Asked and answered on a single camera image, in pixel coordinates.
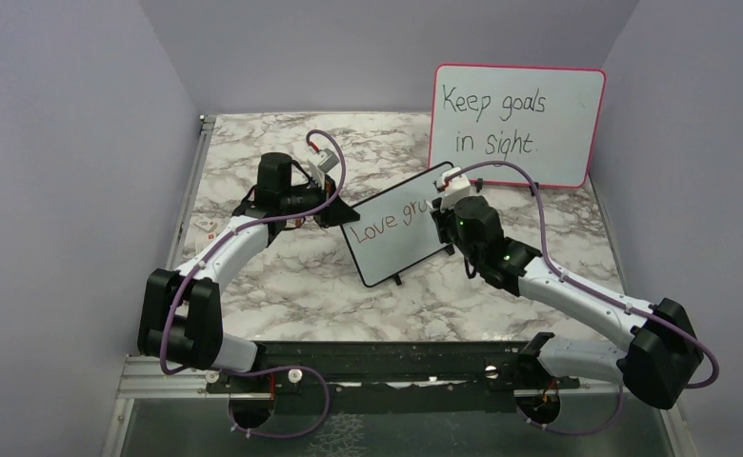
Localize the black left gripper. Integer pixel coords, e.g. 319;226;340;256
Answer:
282;174;360;229

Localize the small black-framed whiteboard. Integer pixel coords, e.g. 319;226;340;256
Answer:
341;161;454;288

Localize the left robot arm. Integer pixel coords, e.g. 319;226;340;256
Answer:
137;149;359;391

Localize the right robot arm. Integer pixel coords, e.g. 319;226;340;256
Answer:
429;195;706;409

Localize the large pink-framed whiteboard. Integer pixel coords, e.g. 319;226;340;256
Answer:
428;63;607;189

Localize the small white red card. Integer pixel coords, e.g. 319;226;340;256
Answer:
191;216;217;233

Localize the white eraser box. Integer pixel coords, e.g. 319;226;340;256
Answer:
194;232;217;252

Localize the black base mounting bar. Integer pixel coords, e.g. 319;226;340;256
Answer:
203;341;579;419

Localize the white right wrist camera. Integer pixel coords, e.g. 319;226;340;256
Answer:
431;167;472;212

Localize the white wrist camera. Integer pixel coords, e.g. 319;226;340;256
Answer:
431;167;472;212
307;149;339;189

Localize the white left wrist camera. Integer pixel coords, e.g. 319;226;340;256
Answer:
307;149;339;189

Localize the aluminium rail left table edge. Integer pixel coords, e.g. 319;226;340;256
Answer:
161;114;217;270

